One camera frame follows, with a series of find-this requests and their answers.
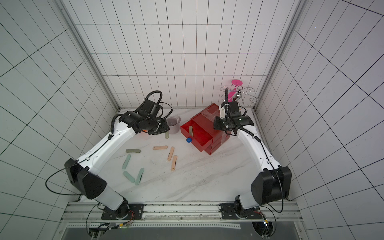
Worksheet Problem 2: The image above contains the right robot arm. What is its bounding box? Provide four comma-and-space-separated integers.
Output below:
214, 101, 292, 212

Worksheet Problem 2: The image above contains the mint green knife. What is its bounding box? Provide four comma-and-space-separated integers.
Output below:
135, 168, 145, 185
123, 171, 136, 184
122, 154, 131, 170

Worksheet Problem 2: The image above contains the pink hourglass stand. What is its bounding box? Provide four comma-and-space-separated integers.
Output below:
228, 79, 243, 102

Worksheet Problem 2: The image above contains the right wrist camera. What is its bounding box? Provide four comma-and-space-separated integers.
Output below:
219, 105, 226, 119

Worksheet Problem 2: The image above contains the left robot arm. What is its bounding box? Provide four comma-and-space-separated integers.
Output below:
65, 99, 170, 211

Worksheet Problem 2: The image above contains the silver wire rack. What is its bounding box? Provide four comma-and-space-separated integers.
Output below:
221, 86, 259, 108

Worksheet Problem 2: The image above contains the peach knife horizontal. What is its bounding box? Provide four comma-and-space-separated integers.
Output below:
153, 146, 168, 150

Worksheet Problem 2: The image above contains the peach knife middle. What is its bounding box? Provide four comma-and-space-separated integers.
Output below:
167, 147, 175, 161

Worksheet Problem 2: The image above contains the red drawer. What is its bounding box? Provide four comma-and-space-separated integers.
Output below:
181, 120, 223, 155

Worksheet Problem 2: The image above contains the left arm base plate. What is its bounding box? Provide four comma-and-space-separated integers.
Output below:
101, 203, 145, 221

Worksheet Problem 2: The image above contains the peach knife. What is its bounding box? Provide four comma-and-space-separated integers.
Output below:
167, 147, 175, 161
171, 155, 178, 171

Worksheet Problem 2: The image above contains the red drawer cabinet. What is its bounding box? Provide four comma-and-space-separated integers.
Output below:
191, 102, 232, 156

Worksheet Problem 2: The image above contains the peach knife right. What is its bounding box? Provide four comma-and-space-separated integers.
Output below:
171, 155, 178, 171

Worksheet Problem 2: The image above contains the mauve mug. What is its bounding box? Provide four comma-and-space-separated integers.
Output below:
167, 116, 181, 135

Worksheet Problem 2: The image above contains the aluminium rail frame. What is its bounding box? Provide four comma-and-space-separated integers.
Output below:
54, 202, 308, 240

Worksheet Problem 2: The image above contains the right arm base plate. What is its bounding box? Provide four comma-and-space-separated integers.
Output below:
219, 202, 263, 220

